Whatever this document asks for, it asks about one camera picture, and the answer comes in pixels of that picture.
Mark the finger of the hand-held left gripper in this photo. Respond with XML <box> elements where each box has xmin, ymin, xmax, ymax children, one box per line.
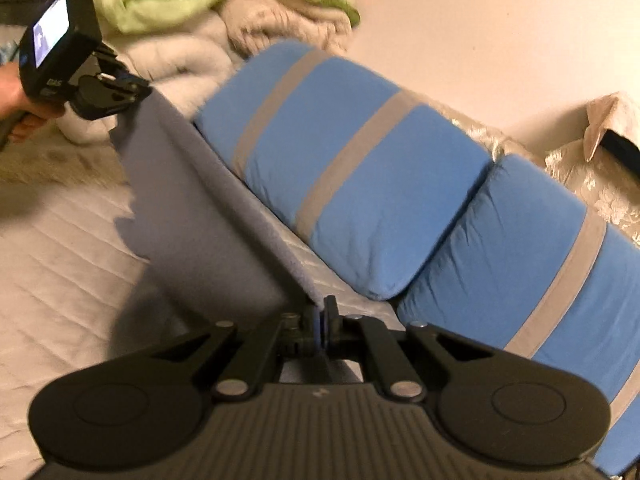
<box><xmin>97</xmin><ymin>71</ymin><xmax>153</xmax><ymax>107</ymax></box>

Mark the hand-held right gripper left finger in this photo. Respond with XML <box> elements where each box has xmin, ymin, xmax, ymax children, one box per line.
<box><xmin>150</xmin><ymin>307</ymin><xmax>321</xmax><ymax>401</ymax></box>

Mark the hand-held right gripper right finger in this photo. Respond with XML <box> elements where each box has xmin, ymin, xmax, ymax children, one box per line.
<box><xmin>322</xmin><ymin>296</ymin><xmax>503</xmax><ymax>402</ymax></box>

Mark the grey fleece garment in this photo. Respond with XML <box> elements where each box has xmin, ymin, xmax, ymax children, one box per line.
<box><xmin>107</xmin><ymin>89</ymin><xmax>326</xmax><ymax>328</ymax></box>

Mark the person's left hand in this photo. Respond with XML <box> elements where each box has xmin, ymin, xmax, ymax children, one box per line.
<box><xmin>0</xmin><ymin>66</ymin><xmax>48</xmax><ymax>143</ymax></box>

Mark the white quilted comforter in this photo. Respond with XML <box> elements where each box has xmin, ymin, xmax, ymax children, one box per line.
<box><xmin>65</xmin><ymin>2</ymin><xmax>353</xmax><ymax>147</ymax></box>

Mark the blue pillow with grey stripes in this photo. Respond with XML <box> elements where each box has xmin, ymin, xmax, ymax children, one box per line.
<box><xmin>396</xmin><ymin>154</ymin><xmax>640</xmax><ymax>480</ymax></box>
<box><xmin>192</xmin><ymin>41</ymin><xmax>494</xmax><ymax>302</ymax></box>

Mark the grey quilted bedspread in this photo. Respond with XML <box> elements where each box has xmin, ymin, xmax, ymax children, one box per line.
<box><xmin>0</xmin><ymin>150</ymin><xmax>396</xmax><ymax>461</ymax></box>

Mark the cream floral cloth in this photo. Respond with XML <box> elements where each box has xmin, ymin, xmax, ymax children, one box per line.
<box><xmin>435</xmin><ymin>102</ymin><xmax>640</xmax><ymax>248</ymax></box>

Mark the beige cloth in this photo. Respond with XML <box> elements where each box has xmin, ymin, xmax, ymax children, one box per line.
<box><xmin>582</xmin><ymin>91</ymin><xmax>640</xmax><ymax>162</ymax></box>

